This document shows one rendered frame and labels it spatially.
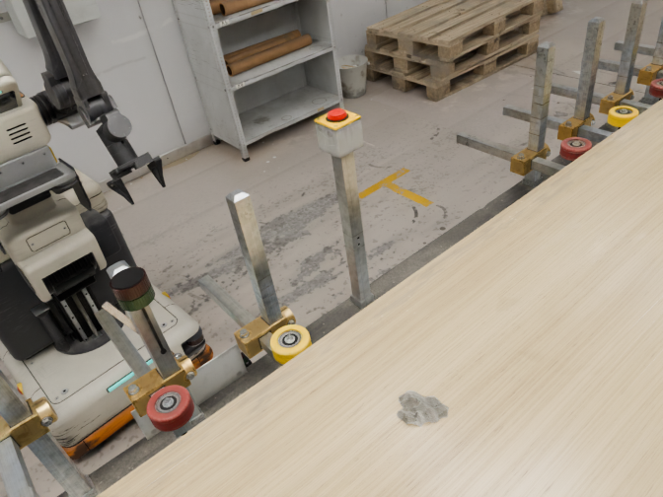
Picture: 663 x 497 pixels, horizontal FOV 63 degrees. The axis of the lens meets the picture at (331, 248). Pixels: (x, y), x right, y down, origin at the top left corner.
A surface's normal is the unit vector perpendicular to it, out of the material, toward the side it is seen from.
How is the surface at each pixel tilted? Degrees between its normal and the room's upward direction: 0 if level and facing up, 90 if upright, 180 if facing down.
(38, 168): 90
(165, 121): 90
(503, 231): 0
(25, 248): 98
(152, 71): 90
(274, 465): 0
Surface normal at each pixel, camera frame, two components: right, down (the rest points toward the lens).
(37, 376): -0.14, -0.78
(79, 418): 0.69, 0.36
